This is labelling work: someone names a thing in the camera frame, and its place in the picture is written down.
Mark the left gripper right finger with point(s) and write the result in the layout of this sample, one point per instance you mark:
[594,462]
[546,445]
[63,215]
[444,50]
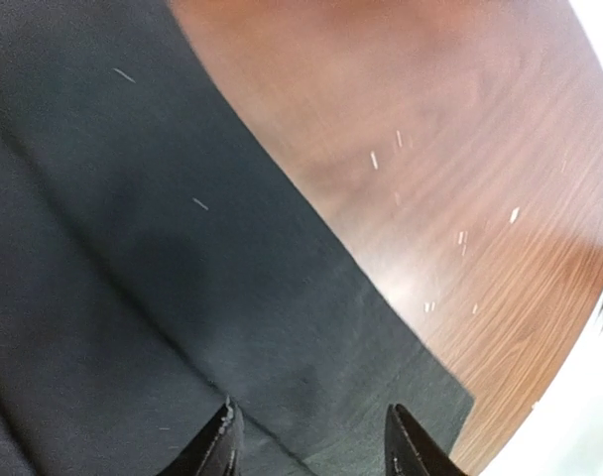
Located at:
[410,451]

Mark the black long sleeve shirt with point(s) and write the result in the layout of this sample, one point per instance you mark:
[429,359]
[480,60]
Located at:
[155,262]

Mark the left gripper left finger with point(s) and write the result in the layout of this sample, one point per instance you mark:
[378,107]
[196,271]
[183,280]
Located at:
[216,450]

